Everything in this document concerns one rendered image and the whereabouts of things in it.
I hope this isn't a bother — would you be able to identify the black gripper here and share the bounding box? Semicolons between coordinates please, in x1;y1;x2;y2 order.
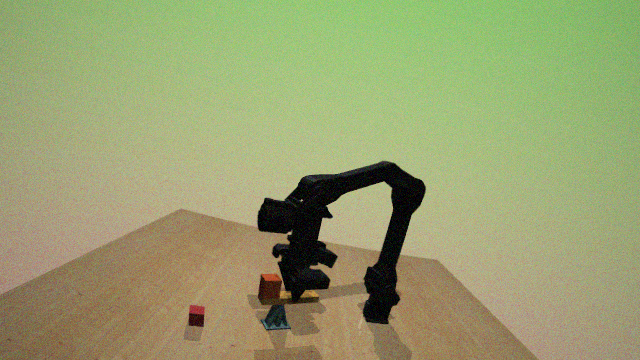
272;232;331;302

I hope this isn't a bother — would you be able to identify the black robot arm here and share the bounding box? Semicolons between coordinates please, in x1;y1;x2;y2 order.
257;160;426;324

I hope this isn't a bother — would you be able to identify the teal triangular wedge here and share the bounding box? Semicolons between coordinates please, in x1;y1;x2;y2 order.
261;305;291;331

